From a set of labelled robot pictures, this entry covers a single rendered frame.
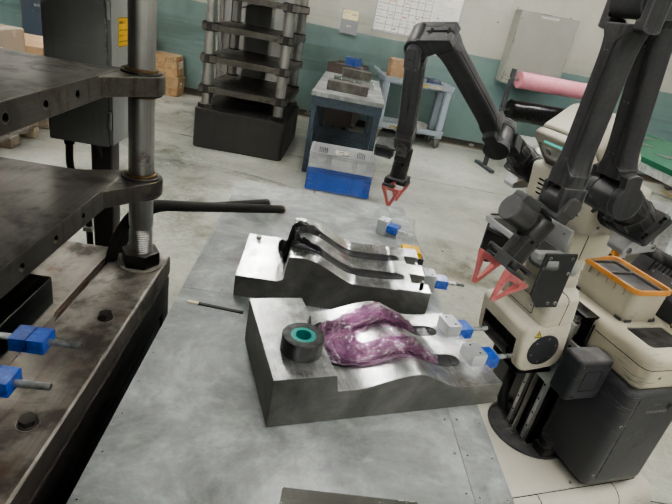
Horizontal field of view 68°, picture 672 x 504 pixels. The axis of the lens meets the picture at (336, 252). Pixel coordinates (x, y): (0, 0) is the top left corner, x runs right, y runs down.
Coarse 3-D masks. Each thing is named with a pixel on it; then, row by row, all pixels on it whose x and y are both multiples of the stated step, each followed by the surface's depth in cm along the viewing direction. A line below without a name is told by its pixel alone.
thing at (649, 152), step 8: (648, 136) 529; (648, 144) 468; (656, 144) 479; (664, 144) 490; (640, 152) 412; (648, 152) 420; (656, 152) 429; (664, 152) 438; (648, 160) 386; (656, 160) 388; (664, 160) 395; (640, 168) 396; (648, 168) 387; (656, 168) 376; (664, 168) 367; (656, 176) 377; (664, 176) 369; (664, 232) 442; (664, 240) 420; (664, 248) 401
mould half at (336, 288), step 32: (320, 224) 145; (256, 256) 135; (288, 256) 126; (320, 256) 127; (416, 256) 146; (256, 288) 126; (288, 288) 126; (320, 288) 126; (352, 288) 126; (384, 288) 126; (416, 288) 128
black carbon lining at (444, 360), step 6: (318, 324) 108; (414, 330) 117; (420, 330) 118; (426, 330) 118; (432, 330) 118; (438, 354) 109; (444, 354) 110; (330, 360) 99; (438, 360) 108; (444, 360) 109; (450, 360) 109; (456, 360) 109; (348, 366) 97
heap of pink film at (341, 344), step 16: (368, 304) 111; (336, 320) 107; (352, 320) 107; (368, 320) 108; (384, 320) 109; (400, 320) 111; (336, 336) 102; (352, 336) 102; (384, 336) 101; (400, 336) 102; (336, 352) 99; (352, 352) 98; (368, 352) 99; (384, 352) 98; (400, 352) 99; (416, 352) 102
